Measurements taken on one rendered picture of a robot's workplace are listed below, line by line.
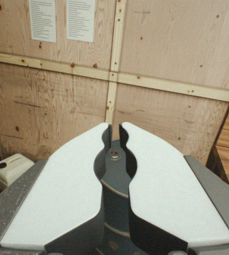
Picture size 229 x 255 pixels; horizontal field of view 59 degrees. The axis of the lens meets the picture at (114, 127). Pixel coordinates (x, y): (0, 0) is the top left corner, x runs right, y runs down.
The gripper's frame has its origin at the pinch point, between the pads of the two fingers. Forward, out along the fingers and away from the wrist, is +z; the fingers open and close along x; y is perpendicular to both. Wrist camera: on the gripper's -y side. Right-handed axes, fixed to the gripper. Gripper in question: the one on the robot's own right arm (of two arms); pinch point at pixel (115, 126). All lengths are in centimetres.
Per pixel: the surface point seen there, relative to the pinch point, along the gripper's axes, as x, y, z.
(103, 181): -8, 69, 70
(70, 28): -33, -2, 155
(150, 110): 27, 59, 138
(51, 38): -48, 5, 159
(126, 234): 4, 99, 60
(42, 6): -52, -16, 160
